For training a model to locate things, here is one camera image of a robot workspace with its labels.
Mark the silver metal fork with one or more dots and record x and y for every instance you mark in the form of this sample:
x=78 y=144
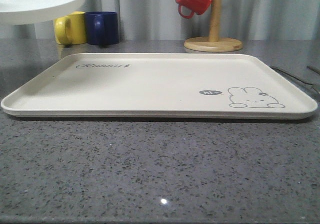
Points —
x=312 y=86

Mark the white round plate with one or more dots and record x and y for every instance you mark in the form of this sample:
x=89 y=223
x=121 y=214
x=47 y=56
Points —
x=20 y=12

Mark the cream rabbit serving tray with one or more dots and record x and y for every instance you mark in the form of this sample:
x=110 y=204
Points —
x=232 y=86

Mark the wooden mug tree stand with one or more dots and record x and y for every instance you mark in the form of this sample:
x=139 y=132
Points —
x=214 y=43

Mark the dark blue mug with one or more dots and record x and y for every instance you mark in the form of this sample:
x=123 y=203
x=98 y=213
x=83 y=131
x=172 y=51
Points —
x=101 y=28

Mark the yellow mug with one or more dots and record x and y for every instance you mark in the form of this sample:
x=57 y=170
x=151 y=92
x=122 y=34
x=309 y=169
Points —
x=70 y=29

